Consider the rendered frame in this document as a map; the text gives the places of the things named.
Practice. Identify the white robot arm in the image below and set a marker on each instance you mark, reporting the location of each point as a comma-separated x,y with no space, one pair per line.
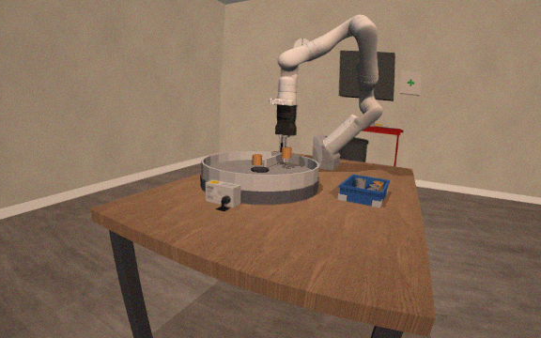
366,34

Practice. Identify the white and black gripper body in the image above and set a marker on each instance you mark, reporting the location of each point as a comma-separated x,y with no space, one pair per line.
286,125

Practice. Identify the blue crate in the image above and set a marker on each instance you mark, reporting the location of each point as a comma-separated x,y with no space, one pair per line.
362,196

